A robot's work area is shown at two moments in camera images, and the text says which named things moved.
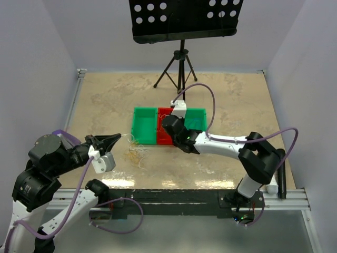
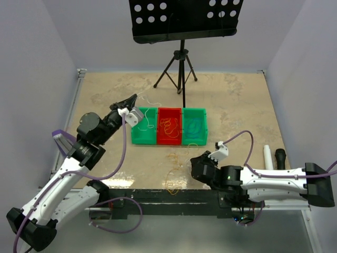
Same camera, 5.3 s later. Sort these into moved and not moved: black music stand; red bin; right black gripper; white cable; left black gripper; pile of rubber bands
Moved: right black gripper; left black gripper; pile of rubber bands; white cable
Not moved: red bin; black music stand
